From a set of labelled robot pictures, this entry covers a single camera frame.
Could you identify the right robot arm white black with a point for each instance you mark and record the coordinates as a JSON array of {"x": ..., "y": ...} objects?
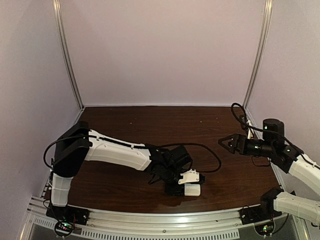
[{"x": 290, "y": 159}]

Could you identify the right aluminium frame post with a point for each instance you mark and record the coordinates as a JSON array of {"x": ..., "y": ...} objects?
[{"x": 263, "y": 37}]

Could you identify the left aluminium frame post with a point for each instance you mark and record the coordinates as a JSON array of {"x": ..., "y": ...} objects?
[{"x": 65, "y": 53}]

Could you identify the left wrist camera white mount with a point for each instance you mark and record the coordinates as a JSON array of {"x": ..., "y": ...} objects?
[{"x": 182, "y": 167}]

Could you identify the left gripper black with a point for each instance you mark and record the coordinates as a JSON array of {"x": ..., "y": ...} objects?
[{"x": 172, "y": 188}]

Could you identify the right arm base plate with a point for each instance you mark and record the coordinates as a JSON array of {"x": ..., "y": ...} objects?
[{"x": 254, "y": 214}]

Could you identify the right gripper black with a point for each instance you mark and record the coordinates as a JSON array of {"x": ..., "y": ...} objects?
[{"x": 235, "y": 144}]

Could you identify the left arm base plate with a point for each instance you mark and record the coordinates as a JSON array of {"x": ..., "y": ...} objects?
[{"x": 70, "y": 214}]

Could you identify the front aluminium rail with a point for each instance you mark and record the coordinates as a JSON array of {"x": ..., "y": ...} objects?
[{"x": 113, "y": 225}]

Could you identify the aluminium frame post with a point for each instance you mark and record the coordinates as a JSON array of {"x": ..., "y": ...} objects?
[
  {"x": 263, "y": 37},
  {"x": 65, "y": 53}
]

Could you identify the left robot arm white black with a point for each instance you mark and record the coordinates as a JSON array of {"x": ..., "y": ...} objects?
[{"x": 80, "y": 144}]

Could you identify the white remote control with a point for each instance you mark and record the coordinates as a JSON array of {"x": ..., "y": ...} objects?
[{"x": 192, "y": 190}]

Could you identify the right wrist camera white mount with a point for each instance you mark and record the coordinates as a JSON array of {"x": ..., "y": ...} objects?
[{"x": 245, "y": 122}]

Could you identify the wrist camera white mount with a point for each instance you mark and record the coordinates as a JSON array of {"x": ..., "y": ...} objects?
[
  {"x": 245, "y": 122},
  {"x": 182, "y": 167}
]

